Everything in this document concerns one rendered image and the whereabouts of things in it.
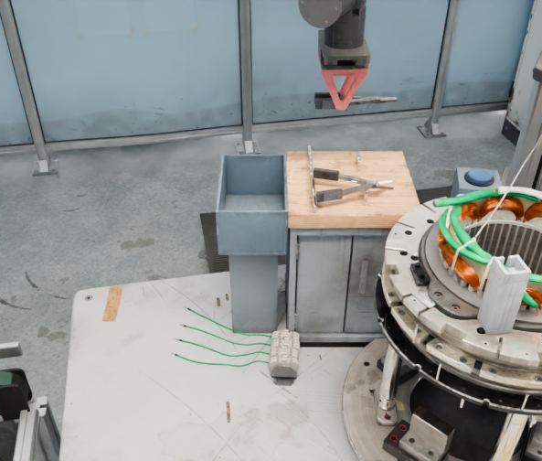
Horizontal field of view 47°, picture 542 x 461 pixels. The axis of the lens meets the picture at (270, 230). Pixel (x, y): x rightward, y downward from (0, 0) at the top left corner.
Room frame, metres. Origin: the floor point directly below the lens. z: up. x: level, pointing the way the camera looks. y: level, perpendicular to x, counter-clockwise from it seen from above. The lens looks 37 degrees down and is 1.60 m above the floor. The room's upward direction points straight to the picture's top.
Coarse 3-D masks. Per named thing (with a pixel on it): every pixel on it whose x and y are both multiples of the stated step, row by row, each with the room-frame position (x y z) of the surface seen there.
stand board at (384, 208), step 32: (288, 160) 0.90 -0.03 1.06; (320, 160) 0.90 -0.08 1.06; (352, 160) 0.90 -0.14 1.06; (384, 160) 0.90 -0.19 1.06; (288, 192) 0.81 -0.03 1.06; (384, 192) 0.81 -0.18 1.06; (288, 224) 0.75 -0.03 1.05; (320, 224) 0.75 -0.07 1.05; (352, 224) 0.75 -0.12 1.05; (384, 224) 0.75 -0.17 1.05
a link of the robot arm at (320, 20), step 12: (300, 0) 0.80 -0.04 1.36; (312, 0) 0.79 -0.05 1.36; (324, 0) 0.79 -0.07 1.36; (336, 0) 0.78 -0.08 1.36; (348, 0) 0.80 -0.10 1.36; (300, 12) 0.80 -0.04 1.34; (312, 12) 0.79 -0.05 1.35; (324, 12) 0.79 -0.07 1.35; (336, 12) 0.78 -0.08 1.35; (312, 24) 0.79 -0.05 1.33; (324, 24) 0.79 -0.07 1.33
